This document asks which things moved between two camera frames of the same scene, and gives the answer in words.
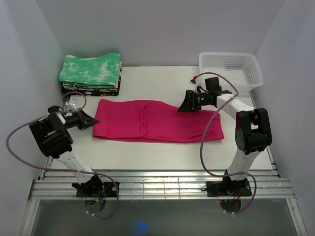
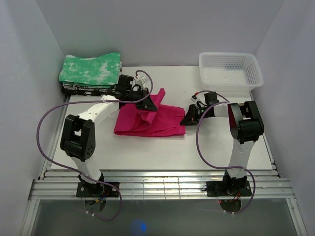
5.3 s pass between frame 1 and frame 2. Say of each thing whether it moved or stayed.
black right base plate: stayed
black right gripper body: moved
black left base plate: stayed
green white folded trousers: stayed
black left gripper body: moved
